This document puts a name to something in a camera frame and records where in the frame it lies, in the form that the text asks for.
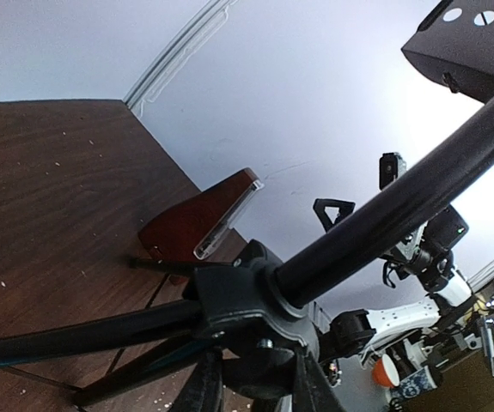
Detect clear plastic metronome cover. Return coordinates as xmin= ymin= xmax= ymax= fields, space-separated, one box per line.
xmin=193 ymin=178 xmax=264 ymax=260

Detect right aluminium corner post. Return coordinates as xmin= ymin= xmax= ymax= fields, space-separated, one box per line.
xmin=124 ymin=0 xmax=236 ymax=118

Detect orange white cup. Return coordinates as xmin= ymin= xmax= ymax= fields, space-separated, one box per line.
xmin=372 ymin=354 xmax=400 ymax=388

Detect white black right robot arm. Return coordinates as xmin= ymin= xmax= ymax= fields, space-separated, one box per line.
xmin=319 ymin=205 xmax=475 ymax=367

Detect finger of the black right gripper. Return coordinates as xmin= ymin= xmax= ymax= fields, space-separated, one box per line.
xmin=313 ymin=198 xmax=355 ymax=233

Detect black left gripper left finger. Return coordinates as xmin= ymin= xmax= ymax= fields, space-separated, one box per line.
xmin=177 ymin=343 xmax=223 ymax=412

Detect black music stand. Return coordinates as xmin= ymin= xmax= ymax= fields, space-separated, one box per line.
xmin=0 ymin=1 xmax=494 ymax=407

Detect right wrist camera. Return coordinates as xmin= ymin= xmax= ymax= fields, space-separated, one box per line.
xmin=379 ymin=152 xmax=406 ymax=191

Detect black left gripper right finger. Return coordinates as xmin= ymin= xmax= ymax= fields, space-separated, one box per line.
xmin=291 ymin=349 xmax=345 ymax=412

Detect blue patterned mug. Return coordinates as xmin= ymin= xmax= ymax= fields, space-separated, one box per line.
xmin=387 ymin=365 xmax=443 ymax=402

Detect red wooden metronome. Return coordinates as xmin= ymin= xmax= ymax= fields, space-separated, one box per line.
xmin=138 ymin=167 xmax=259 ymax=285

